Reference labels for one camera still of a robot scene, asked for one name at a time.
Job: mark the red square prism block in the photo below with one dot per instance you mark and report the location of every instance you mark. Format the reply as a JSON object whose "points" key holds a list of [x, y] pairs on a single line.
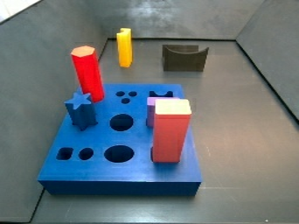
{"points": [[171, 122]]}

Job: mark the red octagonal prism block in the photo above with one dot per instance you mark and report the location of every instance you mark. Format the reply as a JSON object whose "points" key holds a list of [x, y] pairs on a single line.
{"points": [[84, 59]]}

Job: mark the purple rectangular block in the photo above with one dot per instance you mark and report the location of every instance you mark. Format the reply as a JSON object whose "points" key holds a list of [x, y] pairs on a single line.
{"points": [[149, 119]]}

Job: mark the blue star block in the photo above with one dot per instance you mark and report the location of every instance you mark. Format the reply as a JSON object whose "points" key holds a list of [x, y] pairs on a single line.
{"points": [[81, 110]]}

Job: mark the black curved holder stand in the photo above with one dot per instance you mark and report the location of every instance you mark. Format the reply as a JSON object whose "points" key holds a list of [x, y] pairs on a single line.
{"points": [[183, 58]]}

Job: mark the blue shape sorter board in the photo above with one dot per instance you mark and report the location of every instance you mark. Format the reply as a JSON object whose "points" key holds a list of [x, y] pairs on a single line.
{"points": [[105, 159]]}

